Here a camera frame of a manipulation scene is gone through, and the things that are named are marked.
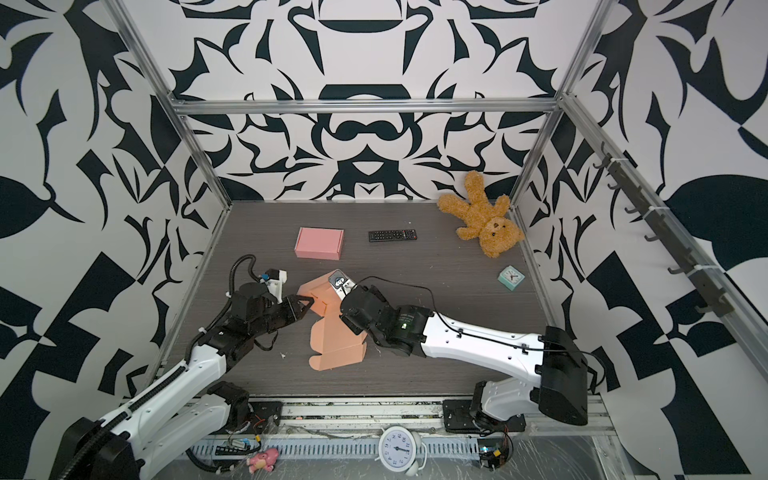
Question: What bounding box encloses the peach paper box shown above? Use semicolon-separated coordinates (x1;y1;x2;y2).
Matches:
298;270;367;371

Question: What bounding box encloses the pink paper box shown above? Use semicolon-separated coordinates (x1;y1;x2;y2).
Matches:
294;227;344;261

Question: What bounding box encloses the black tv remote control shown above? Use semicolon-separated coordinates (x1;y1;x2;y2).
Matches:
368;229;418;243

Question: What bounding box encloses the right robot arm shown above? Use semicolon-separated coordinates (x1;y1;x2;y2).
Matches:
336;282;589;430

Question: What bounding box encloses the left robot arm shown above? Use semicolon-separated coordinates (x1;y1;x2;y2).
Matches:
50;266;315;479

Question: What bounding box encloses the small green alarm clock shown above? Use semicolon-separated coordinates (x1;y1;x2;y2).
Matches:
498;266;525;291

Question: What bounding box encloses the white round table clock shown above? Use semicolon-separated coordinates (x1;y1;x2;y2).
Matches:
377;426;428;477

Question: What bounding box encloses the brown teddy bear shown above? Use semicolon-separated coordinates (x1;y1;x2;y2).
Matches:
437;171;524;258

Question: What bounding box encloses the green circuit board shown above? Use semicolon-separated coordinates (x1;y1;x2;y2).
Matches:
214;437;262;457

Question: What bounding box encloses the small pink toy figure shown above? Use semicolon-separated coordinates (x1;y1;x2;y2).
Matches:
247;448;279;474

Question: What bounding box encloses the black electronics module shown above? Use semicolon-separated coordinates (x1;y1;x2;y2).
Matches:
478;436;514;471

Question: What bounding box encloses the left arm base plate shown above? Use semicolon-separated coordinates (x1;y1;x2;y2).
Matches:
224;400;283;435

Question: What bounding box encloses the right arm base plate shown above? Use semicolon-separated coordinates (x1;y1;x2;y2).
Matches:
442;399;527;435

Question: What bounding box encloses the black corrugated cable conduit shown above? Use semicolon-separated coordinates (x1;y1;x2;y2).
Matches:
56;419;127;480

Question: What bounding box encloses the black wall hook rack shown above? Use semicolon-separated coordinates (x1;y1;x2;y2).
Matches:
595;146;735;317

